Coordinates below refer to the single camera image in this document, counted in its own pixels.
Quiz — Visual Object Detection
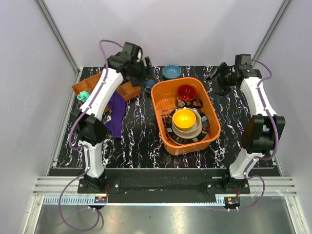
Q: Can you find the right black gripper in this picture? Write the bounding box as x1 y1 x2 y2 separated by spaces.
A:
203 62 237 97

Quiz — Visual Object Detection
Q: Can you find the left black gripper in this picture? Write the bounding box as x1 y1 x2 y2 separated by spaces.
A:
130 57 157 87

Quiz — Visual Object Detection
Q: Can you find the black skull mug red inside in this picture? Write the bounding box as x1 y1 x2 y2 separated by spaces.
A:
176 84 203 109

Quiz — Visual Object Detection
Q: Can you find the black striped cream plate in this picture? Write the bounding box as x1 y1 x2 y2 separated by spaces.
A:
165 107 210 145

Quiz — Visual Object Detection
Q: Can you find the yellow orange small bowl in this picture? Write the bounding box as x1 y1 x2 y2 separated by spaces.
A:
173 109 196 130

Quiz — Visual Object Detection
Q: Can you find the beige grey ceramic bowl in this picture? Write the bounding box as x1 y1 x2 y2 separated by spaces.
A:
172 108 202 139

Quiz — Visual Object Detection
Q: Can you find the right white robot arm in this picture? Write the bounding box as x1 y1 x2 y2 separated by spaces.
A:
208 54 286 193

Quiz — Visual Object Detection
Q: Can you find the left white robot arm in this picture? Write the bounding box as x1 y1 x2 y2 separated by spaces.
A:
71 42 150 193

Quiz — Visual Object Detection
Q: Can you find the orange plastic dish bin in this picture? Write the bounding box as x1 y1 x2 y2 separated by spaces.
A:
151 77 221 156

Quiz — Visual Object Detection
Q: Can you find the dark blue small cup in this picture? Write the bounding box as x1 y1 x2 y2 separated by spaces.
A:
145 79 157 93

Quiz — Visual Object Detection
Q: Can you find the teal blue ceramic bowl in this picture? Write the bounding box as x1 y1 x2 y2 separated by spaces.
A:
162 65 181 80

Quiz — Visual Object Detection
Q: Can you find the orange compartment organizer tray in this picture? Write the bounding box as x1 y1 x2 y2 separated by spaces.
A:
71 72 142 115

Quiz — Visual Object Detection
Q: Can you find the purple cloth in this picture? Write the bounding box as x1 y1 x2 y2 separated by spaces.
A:
104 91 127 138

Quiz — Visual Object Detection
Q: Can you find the mint green sock bundle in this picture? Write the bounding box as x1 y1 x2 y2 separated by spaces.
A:
77 91 90 103

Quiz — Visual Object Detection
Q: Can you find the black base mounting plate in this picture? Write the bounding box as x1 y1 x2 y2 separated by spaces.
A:
78 168 250 204

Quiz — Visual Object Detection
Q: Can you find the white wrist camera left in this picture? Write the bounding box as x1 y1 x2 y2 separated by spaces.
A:
136 47 143 62

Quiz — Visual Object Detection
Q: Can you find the aluminium frame rail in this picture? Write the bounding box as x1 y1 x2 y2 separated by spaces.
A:
35 0 80 75

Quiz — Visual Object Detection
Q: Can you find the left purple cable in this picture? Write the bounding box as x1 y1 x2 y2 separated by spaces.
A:
58 39 125 231

